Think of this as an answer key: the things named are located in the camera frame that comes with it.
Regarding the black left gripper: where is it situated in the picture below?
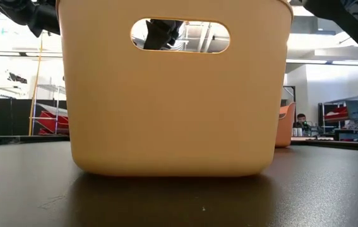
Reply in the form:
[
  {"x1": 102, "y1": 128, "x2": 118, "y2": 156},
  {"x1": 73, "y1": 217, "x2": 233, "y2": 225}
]
[{"x1": 143, "y1": 19, "x2": 184, "y2": 50}]

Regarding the yellow plastic bin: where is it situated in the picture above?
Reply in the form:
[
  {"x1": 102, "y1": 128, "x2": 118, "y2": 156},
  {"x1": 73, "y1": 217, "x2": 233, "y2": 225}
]
[{"x1": 55, "y1": 0, "x2": 294, "y2": 177}]

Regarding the orange plastic bin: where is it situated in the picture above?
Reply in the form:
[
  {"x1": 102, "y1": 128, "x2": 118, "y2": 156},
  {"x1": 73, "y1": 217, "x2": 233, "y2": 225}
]
[{"x1": 275, "y1": 102, "x2": 297, "y2": 148}]

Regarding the red storage bins stack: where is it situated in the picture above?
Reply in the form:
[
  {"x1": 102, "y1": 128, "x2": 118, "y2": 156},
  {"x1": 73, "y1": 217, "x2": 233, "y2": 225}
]
[{"x1": 36, "y1": 103, "x2": 69, "y2": 136}]

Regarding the person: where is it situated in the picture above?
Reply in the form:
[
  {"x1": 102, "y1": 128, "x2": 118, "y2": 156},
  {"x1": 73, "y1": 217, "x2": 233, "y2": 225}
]
[{"x1": 293, "y1": 113, "x2": 312, "y2": 137}]

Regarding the ceiling light strip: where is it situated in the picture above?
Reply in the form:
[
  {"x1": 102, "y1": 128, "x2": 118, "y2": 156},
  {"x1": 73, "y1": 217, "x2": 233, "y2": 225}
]
[{"x1": 285, "y1": 59, "x2": 358, "y2": 66}]

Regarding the red storage bin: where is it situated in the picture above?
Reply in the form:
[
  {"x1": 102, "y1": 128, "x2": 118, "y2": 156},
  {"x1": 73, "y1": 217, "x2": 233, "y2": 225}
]
[{"x1": 323, "y1": 106, "x2": 349, "y2": 122}]

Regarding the background work table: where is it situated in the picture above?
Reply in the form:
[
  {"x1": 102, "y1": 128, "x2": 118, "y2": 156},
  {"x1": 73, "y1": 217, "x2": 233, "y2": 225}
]
[{"x1": 291, "y1": 128, "x2": 358, "y2": 143}]

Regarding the metal wire shelf rack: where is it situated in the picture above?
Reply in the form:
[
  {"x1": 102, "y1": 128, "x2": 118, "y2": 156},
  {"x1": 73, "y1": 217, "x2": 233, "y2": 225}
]
[{"x1": 30, "y1": 84, "x2": 69, "y2": 136}]

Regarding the yellow cable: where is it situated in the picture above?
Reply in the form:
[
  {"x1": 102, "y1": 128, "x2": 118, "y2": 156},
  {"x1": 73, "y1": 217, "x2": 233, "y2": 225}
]
[{"x1": 28, "y1": 31, "x2": 44, "y2": 136}]

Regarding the grey rectangular air duct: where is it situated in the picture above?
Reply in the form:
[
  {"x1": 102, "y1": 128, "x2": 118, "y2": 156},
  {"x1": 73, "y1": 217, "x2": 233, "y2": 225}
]
[{"x1": 292, "y1": 15, "x2": 337, "y2": 36}]

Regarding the black aluminium frame rail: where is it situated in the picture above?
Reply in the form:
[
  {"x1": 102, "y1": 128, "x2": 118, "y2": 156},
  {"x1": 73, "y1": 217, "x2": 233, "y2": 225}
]
[
  {"x1": 0, "y1": 134, "x2": 71, "y2": 146},
  {"x1": 290, "y1": 138, "x2": 358, "y2": 153}
]

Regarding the black partition wall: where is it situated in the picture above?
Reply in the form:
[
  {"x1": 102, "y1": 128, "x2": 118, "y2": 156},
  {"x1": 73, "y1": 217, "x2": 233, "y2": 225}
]
[{"x1": 0, "y1": 98, "x2": 68, "y2": 136}]

